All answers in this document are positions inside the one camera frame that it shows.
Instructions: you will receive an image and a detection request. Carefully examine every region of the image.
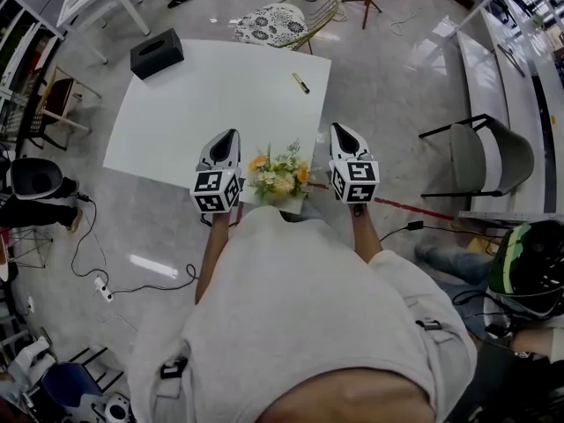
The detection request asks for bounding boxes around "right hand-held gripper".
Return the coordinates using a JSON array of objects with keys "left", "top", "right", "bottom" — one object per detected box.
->
[{"left": 329, "top": 122, "right": 381, "bottom": 204}]

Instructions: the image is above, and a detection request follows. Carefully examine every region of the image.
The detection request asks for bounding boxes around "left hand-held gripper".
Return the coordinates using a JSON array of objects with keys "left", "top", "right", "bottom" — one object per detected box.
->
[{"left": 189, "top": 129, "right": 245, "bottom": 214}]

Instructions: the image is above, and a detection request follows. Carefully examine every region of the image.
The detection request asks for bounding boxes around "person's right forearm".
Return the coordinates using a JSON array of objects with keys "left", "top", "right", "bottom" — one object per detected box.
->
[{"left": 350, "top": 200, "right": 384, "bottom": 264}]

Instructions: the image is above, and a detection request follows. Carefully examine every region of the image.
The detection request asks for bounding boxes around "person's left forearm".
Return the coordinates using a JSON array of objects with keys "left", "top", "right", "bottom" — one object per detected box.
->
[{"left": 195, "top": 211, "right": 234, "bottom": 304}]

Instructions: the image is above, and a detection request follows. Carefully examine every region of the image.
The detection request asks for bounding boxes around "white square table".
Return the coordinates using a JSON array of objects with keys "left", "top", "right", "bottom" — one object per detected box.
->
[{"left": 102, "top": 38, "right": 333, "bottom": 216}]

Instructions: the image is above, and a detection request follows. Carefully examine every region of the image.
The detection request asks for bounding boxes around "yellow white flower bouquet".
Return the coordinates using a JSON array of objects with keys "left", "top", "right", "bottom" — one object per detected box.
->
[{"left": 245, "top": 137, "right": 319, "bottom": 207}]

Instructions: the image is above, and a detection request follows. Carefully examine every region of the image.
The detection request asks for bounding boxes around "black leather tissue box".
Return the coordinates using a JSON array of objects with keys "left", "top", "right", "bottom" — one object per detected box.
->
[{"left": 129, "top": 27, "right": 186, "bottom": 82}]

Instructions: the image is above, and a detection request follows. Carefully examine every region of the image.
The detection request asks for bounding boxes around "grey chair with black legs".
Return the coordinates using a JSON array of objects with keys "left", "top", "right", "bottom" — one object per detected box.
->
[{"left": 418, "top": 113, "right": 536, "bottom": 200}]

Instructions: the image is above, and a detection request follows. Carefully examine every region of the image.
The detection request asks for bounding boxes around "light wooden chair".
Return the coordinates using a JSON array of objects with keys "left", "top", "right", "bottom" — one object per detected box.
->
[{"left": 20, "top": 63, "right": 103, "bottom": 152}]

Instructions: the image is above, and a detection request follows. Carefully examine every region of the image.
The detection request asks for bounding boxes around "person's white t-shirt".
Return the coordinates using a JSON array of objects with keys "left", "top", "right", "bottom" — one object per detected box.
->
[{"left": 126, "top": 204, "right": 480, "bottom": 423}]

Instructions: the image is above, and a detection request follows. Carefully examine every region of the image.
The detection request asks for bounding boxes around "white power strip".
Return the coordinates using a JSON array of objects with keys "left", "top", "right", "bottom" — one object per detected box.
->
[{"left": 93, "top": 276, "right": 115, "bottom": 304}]

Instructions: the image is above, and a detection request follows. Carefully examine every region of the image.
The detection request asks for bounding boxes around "white ladder bookshelf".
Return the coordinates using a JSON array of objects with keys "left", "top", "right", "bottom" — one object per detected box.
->
[{"left": 0, "top": 0, "right": 66, "bottom": 101}]

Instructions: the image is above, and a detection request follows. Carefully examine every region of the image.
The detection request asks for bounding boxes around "blue chair with black legs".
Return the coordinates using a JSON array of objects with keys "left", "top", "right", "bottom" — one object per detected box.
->
[{"left": 41, "top": 345, "right": 125, "bottom": 414}]

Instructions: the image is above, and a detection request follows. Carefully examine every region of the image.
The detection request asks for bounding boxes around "white round device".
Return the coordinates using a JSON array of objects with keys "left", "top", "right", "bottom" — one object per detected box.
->
[{"left": 102, "top": 391, "right": 132, "bottom": 423}]

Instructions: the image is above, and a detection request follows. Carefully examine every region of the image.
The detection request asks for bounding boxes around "black power cable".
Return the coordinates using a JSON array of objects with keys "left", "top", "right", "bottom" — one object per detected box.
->
[
  {"left": 377, "top": 226, "right": 412, "bottom": 243},
  {"left": 69, "top": 193, "right": 110, "bottom": 282},
  {"left": 109, "top": 263, "right": 198, "bottom": 298}
]

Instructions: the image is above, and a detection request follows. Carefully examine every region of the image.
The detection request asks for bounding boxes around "coiled white cable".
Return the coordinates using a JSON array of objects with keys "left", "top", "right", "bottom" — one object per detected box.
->
[{"left": 389, "top": 8, "right": 419, "bottom": 35}]

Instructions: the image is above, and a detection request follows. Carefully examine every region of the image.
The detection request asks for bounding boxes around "floral cushion wire chair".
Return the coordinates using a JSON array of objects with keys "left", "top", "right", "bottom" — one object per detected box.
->
[{"left": 234, "top": 0, "right": 350, "bottom": 56}]

